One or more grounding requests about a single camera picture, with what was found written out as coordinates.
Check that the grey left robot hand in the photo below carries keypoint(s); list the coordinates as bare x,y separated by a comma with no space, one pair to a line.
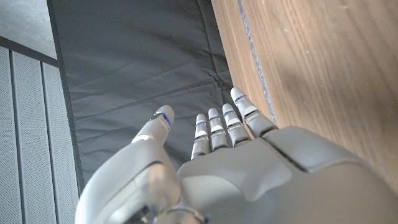
248,183

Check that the black fabric backdrop curtain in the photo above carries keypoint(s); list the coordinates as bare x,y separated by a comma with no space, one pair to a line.
130,62

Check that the grey perforated partition panel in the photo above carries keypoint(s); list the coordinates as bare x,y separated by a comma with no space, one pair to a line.
28,140

